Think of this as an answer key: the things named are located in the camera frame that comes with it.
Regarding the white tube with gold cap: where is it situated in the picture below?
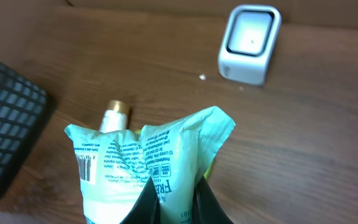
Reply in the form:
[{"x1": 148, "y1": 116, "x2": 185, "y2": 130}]
[{"x1": 99, "y1": 100, "x2": 131, "y2": 133}]

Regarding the green snack bag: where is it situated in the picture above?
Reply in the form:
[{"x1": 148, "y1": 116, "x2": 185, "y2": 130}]
[{"x1": 135, "y1": 129, "x2": 214, "y2": 180}]

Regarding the white barcode scanner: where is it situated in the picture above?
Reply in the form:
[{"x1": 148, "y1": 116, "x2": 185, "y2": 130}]
[{"x1": 218, "y1": 4, "x2": 282, "y2": 86}]

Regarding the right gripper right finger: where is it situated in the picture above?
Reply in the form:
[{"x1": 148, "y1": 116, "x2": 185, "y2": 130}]
[{"x1": 193, "y1": 177, "x2": 233, "y2": 224}]

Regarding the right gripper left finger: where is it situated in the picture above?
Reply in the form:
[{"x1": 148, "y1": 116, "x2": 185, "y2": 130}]
[{"x1": 121, "y1": 177, "x2": 160, "y2": 224}]

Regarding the grey plastic shopping basket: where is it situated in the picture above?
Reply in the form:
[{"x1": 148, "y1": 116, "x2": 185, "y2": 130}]
[{"x1": 0, "y1": 62, "x2": 55, "y2": 199}]

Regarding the mint green wipes packet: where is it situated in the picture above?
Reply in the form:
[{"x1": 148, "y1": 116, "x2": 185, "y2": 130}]
[{"x1": 65, "y1": 106, "x2": 236, "y2": 223}]

